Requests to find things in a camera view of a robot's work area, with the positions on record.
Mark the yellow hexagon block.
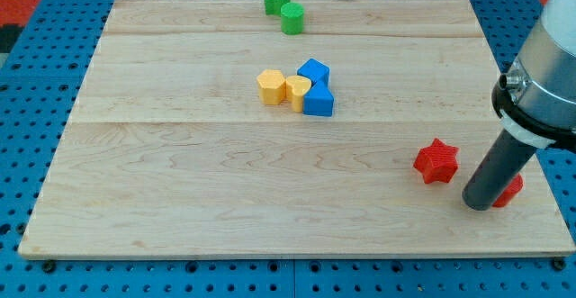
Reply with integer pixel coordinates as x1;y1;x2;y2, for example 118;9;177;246
256;69;286;105

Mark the red star block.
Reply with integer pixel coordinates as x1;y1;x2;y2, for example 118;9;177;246
413;138;459;184

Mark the green cylinder block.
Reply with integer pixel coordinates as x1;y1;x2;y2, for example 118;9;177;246
280;2;305;35

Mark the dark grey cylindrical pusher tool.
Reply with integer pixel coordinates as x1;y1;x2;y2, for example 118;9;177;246
462;130;536;211

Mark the yellow heart block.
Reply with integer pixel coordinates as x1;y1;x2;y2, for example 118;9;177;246
285;75;312;113

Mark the red cylinder block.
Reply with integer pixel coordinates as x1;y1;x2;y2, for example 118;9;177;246
492;174;524;208

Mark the light wooden board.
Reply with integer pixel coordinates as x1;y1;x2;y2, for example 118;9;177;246
18;0;575;260

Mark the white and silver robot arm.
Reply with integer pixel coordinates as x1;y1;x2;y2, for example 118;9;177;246
462;0;575;211

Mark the blue cube block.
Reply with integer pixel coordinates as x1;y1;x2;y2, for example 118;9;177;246
297;59;330;86

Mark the blue triangle block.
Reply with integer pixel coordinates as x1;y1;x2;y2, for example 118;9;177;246
302;82;334;117

